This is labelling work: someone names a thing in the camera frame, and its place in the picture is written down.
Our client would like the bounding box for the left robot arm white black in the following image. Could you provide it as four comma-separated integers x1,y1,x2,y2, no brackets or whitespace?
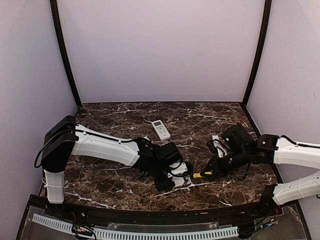
34,115,179,218

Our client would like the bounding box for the black frame post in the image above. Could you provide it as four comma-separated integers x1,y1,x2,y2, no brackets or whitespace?
49,0,82,108
241,0,272,109

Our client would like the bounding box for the left black frame post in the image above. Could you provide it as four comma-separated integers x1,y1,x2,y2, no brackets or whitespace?
49,0,82,108

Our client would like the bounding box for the right black frame post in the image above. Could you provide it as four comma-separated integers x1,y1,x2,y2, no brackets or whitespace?
241,0,272,109

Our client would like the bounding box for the white remote with buttons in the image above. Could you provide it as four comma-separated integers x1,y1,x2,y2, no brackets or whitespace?
151,120,171,141

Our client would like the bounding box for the black front rail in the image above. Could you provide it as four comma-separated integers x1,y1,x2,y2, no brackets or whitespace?
38,198,283,226

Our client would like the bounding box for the white slotted cable duct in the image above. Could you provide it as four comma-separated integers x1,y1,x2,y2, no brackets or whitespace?
32,213,239,240

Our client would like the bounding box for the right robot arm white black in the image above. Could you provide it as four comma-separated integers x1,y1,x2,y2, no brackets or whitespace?
193,134,320,217

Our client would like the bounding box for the white battery cover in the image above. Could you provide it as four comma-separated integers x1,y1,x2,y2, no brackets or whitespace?
211,135,219,140

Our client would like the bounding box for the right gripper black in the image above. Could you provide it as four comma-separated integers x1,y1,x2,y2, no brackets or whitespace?
201,147,251,178

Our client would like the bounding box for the yellow handled screwdriver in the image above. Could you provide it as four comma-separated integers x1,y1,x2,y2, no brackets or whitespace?
193,171,213,179

